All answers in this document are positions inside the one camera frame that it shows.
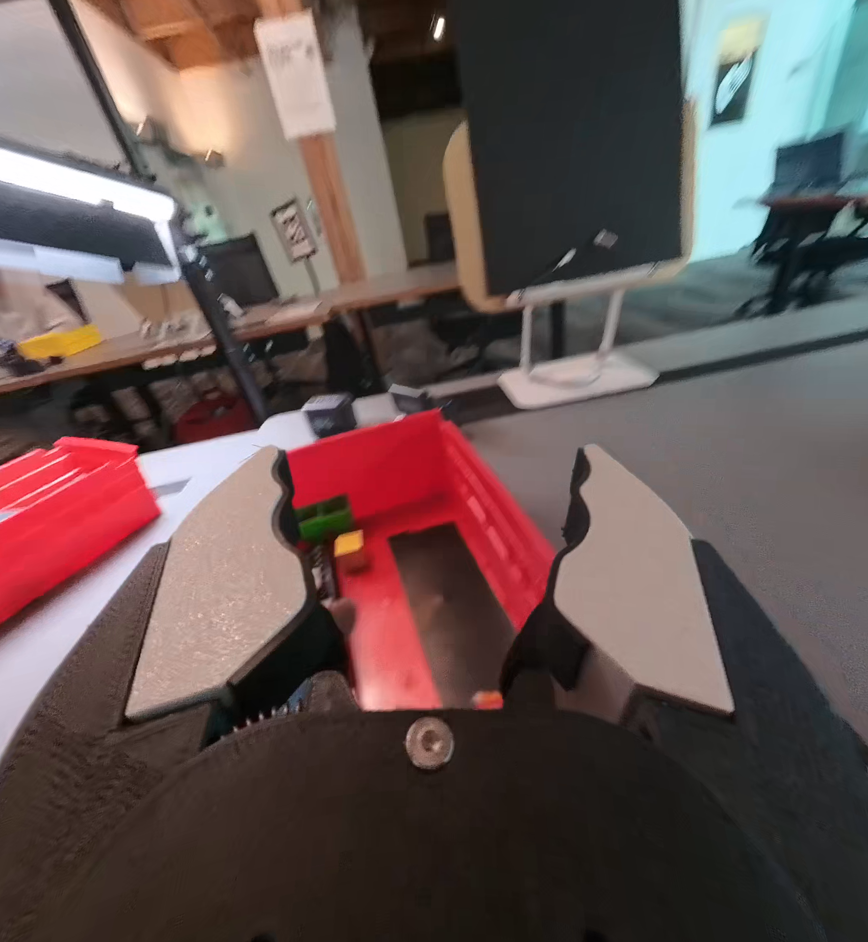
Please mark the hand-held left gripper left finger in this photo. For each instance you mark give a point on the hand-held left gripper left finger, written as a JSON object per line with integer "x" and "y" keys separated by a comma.
{"x": 213, "y": 603}

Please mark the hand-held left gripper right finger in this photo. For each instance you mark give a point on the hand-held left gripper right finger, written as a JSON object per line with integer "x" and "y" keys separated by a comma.
{"x": 640, "y": 596}

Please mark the red plastic bin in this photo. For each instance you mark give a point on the red plastic bin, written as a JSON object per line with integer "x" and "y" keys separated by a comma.
{"x": 37, "y": 530}
{"x": 382, "y": 463}

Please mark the green plastic block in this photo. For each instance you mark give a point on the green plastic block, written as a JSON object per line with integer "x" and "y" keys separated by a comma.
{"x": 324, "y": 519}

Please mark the yellow block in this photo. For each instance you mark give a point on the yellow block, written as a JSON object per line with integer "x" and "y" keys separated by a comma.
{"x": 349, "y": 548}

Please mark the red bag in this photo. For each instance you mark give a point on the red bag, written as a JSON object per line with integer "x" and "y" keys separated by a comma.
{"x": 213, "y": 419}

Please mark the white stand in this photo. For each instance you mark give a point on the white stand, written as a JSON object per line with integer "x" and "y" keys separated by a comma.
{"x": 581, "y": 379}

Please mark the black tripod stand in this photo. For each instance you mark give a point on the black tripod stand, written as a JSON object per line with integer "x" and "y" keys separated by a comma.
{"x": 221, "y": 331}

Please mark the grey label printer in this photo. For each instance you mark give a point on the grey label printer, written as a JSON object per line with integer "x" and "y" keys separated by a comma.
{"x": 408, "y": 400}

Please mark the yellow plastic bin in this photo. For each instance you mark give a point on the yellow plastic bin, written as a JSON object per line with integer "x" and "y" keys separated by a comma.
{"x": 59, "y": 342}

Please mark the black monitor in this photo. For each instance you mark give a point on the black monitor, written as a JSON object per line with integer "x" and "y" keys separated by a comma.
{"x": 239, "y": 269}

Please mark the wooden desk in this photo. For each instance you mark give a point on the wooden desk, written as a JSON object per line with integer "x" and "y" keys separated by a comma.
{"x": 831, "y": 195}
{"x": 368, "y": 291}

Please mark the small framed sign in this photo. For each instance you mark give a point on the small framed sign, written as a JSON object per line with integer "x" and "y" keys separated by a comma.
{"x": 294, "y": 229}

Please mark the studio light panel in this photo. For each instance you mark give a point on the studio light panel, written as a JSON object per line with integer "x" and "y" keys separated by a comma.
{"x": 51, "y": 213}

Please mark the black wooden-edged board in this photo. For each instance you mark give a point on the black wooden-edged board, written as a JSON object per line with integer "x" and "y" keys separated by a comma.
{"x": 574, "y": 147}

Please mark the white paper notice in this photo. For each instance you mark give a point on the white paper notice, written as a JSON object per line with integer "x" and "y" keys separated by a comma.
{"x": 294, "y": 73}

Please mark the black wall poster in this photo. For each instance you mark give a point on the black wall poster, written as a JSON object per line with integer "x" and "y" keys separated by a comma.
{"x": 734, "y": 81}

